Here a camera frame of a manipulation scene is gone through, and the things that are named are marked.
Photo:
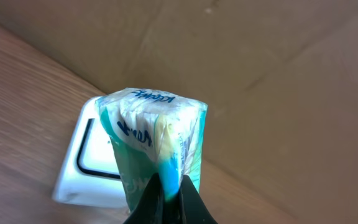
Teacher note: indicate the white barcode scanner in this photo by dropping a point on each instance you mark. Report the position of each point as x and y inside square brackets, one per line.
[89, 175]

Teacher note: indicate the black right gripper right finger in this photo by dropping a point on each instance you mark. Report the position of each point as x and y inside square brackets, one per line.
[191, 207]

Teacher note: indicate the teal kleenex tissue pack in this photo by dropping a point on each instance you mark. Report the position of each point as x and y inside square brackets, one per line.
[153, 132]

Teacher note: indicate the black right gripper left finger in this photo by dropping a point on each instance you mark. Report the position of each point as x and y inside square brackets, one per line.
[150, 207]

